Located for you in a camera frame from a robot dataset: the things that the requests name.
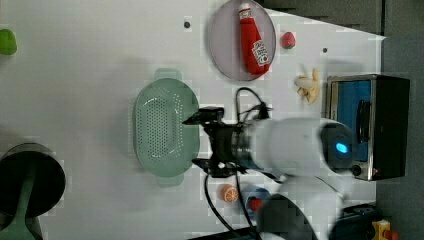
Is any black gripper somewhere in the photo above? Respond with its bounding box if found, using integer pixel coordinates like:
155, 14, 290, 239
183, 107, 254, 178

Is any green perforated strainer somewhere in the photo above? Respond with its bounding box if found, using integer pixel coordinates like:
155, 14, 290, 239
133, 68, 200, 188

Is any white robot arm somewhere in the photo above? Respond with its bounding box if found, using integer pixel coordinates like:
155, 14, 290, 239
183, 107, 356, 240

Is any toy orange half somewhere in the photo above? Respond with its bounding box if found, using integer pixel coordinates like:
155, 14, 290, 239
220, 184, 239, 203

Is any blue bowl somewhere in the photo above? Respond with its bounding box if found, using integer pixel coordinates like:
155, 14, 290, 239
241, 185, 271, 220

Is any small red toy fruit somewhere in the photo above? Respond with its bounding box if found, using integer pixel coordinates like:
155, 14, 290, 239
249, 198, 262, 212

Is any red ketchup bottle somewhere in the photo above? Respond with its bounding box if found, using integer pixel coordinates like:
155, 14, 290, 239
238, 2, 270, 76

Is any peeled toy banana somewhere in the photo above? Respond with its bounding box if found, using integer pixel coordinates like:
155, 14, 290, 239
294, 68, 320, 104

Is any red toy strawberry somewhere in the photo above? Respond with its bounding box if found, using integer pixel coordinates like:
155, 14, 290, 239
281, 32, 296, 49

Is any black toaster oven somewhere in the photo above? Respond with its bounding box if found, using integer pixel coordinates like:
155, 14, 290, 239
325, 74, 410, 181

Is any black cylindrical pot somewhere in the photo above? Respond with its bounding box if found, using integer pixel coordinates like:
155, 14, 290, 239
0, 143, 66, 230

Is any yellow toy block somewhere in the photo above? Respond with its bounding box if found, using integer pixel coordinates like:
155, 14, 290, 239
372, 220, 399, 240

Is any green toy vegetable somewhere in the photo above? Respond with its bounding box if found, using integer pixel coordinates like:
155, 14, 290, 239
0, 29, 17, 56

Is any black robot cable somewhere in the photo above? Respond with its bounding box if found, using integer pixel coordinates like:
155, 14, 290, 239
203, 173, 264, 240

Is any green spatula handle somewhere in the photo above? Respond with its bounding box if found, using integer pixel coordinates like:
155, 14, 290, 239
0, 164, 37, 240

